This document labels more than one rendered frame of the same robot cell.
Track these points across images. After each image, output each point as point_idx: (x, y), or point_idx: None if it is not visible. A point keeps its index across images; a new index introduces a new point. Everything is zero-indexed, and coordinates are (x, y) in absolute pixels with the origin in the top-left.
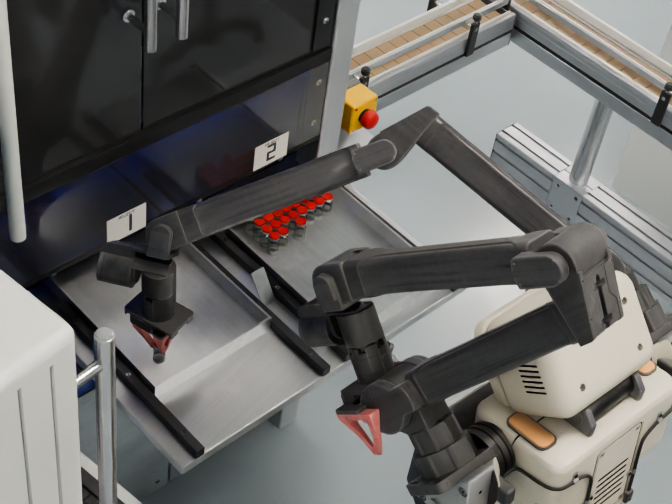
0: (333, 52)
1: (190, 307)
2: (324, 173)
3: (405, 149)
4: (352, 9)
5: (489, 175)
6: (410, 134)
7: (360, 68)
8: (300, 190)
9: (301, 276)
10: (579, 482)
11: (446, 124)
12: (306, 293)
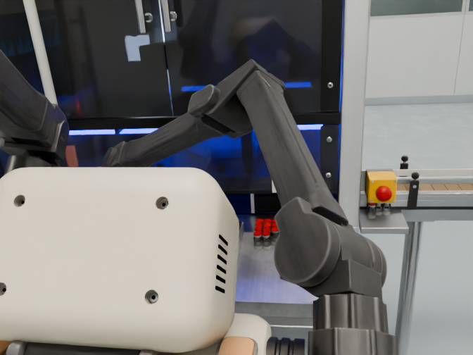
0: (341, 117)
1: None
2: (185, 120)
3: (224, 96)
4: (357, 84)
5: (269, 124)
6: (231, 84)
7: (419, 178)
8: (171, 132)
9: (256, 266)
10: None
11: (261, 77)
12: (246, 275)
